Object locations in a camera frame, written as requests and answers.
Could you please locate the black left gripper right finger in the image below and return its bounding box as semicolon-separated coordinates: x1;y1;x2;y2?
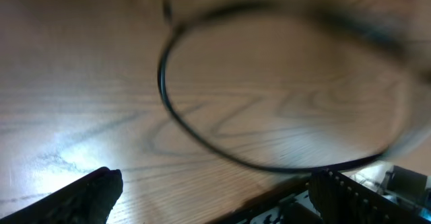
308;171;430;224

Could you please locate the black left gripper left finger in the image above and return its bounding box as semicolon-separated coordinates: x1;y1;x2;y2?
1;167;123;224

